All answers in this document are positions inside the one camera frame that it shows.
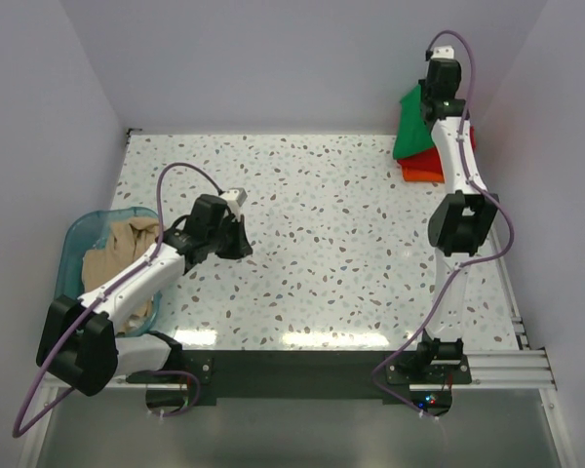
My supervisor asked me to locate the green t shirt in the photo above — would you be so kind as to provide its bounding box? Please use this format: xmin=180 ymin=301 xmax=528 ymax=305
xmin=392 ymin=85 xmax=434 ymax=160

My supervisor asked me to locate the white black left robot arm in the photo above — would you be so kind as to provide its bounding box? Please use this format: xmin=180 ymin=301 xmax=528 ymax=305
xmin=36 ymin=188 xmax=253 ymax=396

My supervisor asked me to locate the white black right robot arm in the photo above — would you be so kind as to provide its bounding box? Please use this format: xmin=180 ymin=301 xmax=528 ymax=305
xmin=388 ymin=46 xmax=497 ymax=385

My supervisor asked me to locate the red folded t shirt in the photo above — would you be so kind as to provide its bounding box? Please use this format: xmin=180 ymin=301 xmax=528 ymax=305
xmin=396 ymin=126 xmax=478 ymax=175

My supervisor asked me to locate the beige crumpled t shirt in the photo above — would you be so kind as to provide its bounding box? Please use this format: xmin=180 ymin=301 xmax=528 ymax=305
xmin=81 ymin=216 xmax=159 ymax=336

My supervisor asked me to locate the orange folded t shirt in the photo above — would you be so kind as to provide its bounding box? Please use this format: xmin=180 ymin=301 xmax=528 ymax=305
xmin=402 ymin=167 xmax=445 ymax=183

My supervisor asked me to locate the clear blue plastic bin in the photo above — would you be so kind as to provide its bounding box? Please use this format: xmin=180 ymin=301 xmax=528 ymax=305
xmin=52 ymin=206 xmax=165 ymax=337

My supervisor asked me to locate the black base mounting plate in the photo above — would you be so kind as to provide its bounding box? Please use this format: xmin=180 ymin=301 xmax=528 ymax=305
xmin=127 ymin=340 xmax=473 ymax=415

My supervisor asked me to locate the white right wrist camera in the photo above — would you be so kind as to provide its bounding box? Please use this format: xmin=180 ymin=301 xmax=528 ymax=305
xmin=425 ymin=45 xmax=454 ymax=61

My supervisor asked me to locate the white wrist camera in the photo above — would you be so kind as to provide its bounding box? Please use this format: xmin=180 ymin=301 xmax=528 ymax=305
xmin=219 ymin=187 xmax=248 ymax=219
xmin=425 ymin=45 xmax=454 ymax=61

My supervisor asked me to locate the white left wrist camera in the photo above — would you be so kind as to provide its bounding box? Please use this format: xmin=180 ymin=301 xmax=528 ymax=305
xmin=219 ymin=187 xmax=248 ymax=219

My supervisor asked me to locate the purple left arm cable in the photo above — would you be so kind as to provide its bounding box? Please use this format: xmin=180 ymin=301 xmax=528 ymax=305
xmin=12 ymin=162 xmax=225 ymax=439

